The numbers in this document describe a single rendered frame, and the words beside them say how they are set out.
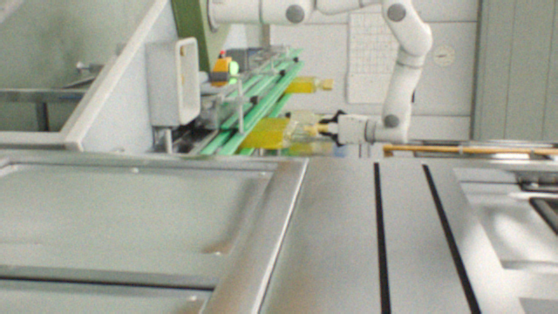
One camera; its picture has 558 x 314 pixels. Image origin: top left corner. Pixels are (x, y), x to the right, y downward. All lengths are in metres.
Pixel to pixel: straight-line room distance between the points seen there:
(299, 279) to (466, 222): 0.21
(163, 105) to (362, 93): 6.27
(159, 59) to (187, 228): 0.96
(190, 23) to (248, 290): 1.36
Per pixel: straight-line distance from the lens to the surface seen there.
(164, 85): 1.54
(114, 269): 0.53
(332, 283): 0.48
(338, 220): 0.60
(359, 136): 1.95
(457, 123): 7.89
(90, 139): 1.26
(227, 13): 1.81
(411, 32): 1.71
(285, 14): 1.77
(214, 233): 0.60
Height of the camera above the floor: 1.31
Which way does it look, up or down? 9 degrees down
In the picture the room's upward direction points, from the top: 91 degrees clockwise
